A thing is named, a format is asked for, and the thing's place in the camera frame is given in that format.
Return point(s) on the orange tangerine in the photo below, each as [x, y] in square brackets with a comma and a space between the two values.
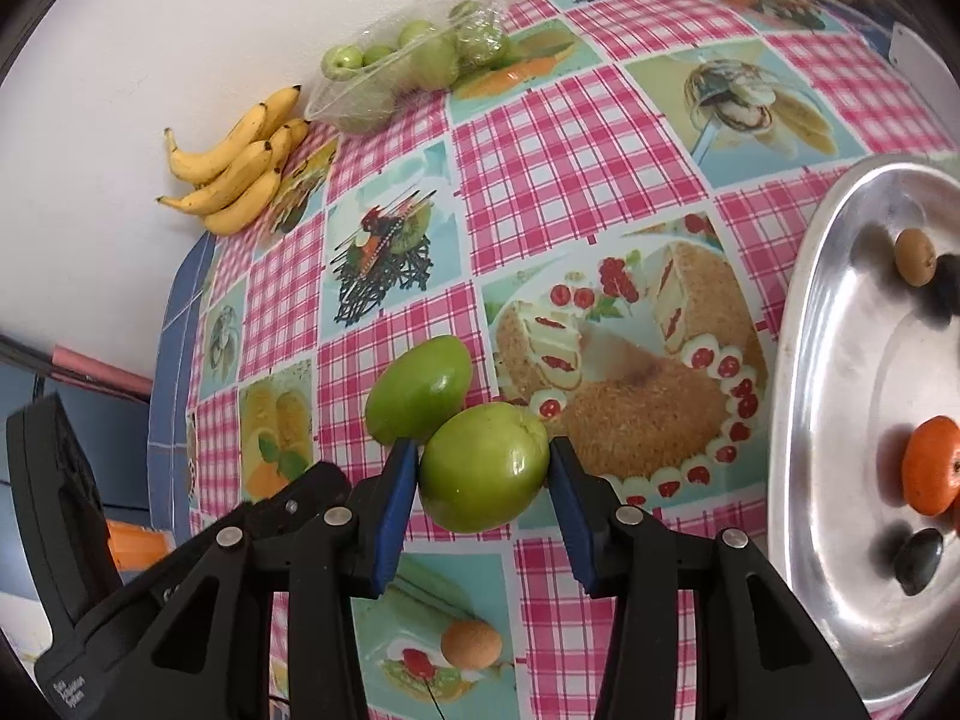
[930, 465]

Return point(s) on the clear plastic clamshell container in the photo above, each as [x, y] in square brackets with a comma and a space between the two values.
[352, 101]

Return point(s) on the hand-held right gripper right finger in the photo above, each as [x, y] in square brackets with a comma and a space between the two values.
[571, 517]

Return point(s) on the large dark plum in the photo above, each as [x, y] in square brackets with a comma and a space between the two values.
[919, 562]

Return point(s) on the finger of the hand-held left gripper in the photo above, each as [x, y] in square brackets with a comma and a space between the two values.
[307, 487]

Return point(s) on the pink rail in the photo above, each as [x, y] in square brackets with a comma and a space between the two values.
[105, 373]

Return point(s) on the yellow banana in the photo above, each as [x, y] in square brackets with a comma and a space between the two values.
[291, 139]
[244, 208]
[217, 150]
[283, 109]
[225, 184]

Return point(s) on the pile of small green jujubes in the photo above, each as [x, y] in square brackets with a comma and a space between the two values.
[435, 56]

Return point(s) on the white plastic device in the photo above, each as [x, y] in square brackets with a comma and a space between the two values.
[926, 60]

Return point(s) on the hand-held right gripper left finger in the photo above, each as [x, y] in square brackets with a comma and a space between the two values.
[396, 517]

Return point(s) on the brown longan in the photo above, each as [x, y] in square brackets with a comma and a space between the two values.
[471, 645]
[915, 256]

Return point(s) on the large green jujube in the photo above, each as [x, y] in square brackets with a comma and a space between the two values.
[480, 465]
[416, 390]

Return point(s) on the round metal tray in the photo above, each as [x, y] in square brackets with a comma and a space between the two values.
[840, 427]

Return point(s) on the small dark plum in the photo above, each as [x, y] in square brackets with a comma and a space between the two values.
[943, 289]

